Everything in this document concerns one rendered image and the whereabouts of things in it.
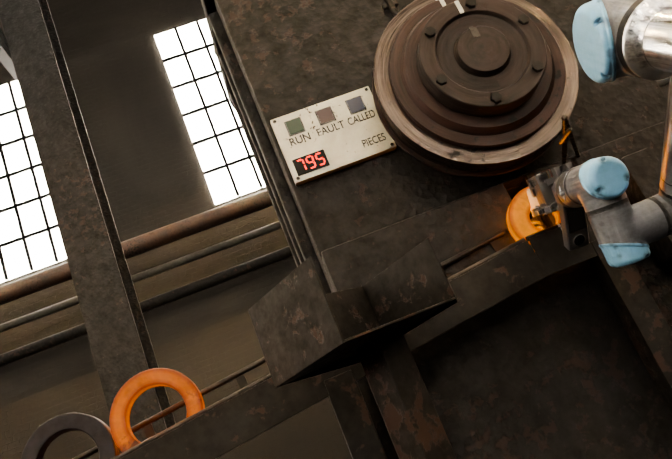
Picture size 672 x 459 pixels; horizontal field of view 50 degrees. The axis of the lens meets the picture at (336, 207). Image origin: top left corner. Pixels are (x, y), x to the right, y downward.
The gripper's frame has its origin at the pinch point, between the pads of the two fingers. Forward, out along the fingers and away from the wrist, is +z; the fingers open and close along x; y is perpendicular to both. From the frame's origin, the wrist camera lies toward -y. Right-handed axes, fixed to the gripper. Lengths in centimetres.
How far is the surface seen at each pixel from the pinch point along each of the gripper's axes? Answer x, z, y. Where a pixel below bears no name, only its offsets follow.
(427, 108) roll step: 14.7, -0.2, 29.7
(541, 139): -6.6, -0.7, 14.5
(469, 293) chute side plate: 23.3, -7.8, -10.2
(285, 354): 62, -36, -6
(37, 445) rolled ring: 113, -4, -7
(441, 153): 15.4, 0.6, 19.4
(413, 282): 36.8, -25.8, -3.1
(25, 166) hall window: 270, 686, 242
